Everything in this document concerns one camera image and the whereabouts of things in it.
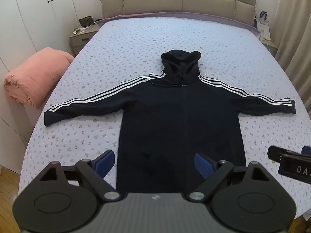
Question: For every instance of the white tote bag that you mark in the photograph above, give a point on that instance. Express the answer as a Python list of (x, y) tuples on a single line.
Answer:
[(263, 25)]

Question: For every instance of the brown patterned handbag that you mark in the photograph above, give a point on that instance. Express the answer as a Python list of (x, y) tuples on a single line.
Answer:
[(85, 21)]

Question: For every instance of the pink folded blanket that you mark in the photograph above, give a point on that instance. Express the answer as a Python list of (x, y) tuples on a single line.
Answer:
[(36, 75)]

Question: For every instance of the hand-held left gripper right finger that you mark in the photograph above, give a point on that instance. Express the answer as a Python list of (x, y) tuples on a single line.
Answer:
[(203, 165)]

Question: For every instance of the beige curtain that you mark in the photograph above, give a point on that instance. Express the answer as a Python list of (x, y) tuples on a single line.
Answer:
[(295, 29)]

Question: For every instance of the dark navy striped hoodie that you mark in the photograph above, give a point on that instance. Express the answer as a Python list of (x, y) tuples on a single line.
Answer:
[(179, 116)]

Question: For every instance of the white wardrobe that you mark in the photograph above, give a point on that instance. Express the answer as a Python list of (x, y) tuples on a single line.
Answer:
[(29, 17)]

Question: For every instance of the bed with floral bedspread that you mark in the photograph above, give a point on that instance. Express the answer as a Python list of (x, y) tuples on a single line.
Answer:
[(126, 43)]

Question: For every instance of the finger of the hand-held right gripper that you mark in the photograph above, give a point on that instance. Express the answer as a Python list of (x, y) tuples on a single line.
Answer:
[(306, 150)]

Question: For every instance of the grey nightstand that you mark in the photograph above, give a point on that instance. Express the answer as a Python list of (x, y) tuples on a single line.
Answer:
[(269, 46), (81, 40)]

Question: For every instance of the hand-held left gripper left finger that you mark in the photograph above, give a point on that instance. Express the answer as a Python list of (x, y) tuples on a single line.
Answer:
[(105, 163)]

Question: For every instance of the small clutter on nightstand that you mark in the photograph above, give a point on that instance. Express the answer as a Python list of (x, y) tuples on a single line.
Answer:
[(79, 30)]

